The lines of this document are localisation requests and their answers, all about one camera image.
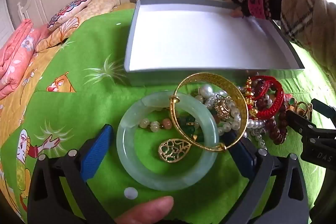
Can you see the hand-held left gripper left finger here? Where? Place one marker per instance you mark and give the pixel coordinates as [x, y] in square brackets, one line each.
[95, 153]

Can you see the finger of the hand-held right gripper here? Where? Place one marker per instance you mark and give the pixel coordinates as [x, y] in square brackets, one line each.
[324, 107]
[299, 120]

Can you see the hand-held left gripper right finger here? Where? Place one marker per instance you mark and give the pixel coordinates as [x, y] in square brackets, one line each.
[240, 154]

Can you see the gold flower brooch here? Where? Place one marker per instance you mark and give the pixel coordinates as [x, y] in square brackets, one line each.
[302, 108]

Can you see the pale green jade bangle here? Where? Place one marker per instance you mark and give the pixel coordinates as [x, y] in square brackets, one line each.
[126, 145]

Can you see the gold engraved bangle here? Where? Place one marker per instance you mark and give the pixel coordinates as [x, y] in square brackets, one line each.
[237, 98]

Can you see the grey shallow cardboard box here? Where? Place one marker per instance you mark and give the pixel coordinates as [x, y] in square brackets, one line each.
[197, 37]

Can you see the person's left hand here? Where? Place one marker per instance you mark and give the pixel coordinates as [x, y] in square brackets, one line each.
[149, 209]

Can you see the person's right hand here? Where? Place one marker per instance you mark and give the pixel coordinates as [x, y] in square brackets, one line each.
[257, 2]

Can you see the gold filigree ball charm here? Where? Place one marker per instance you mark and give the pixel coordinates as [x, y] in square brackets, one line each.
[222, 106]

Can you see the gold leaf pendant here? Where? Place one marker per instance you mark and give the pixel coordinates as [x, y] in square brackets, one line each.
[174, 150]

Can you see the pink floral quilt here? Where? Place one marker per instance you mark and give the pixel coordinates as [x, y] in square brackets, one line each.
[15, 56]

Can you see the embroidered floral pillow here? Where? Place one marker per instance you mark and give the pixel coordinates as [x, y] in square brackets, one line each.
[68, 12]

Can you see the yellow patterned pillow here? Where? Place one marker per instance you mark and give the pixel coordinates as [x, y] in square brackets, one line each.
[102, 3]

